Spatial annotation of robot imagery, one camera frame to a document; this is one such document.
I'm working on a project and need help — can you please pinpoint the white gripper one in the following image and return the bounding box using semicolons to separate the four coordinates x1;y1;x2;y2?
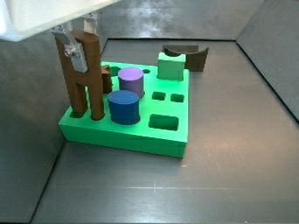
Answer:
0;0;119;73

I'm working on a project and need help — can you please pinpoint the brown square-circle object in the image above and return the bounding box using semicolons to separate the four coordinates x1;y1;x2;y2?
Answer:
55;30;103;120

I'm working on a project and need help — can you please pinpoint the black curved fixture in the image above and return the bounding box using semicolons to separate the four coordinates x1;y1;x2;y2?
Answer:
162;45;209;72

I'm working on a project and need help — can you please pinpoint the brown star peg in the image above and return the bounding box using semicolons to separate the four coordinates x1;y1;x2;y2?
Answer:
101;65;111;94

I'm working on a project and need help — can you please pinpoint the purple cylinder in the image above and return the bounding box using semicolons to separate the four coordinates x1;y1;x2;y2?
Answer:
117;66;145;97

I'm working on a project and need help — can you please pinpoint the blue cylinder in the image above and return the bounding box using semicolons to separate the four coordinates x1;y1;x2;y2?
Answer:
106;90;140;125

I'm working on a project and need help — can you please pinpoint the green arch block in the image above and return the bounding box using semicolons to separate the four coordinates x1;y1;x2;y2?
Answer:
157;52;185;81

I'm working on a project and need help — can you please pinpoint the green shape-sorter base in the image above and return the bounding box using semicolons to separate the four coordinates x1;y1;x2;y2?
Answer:
58;65;189;158

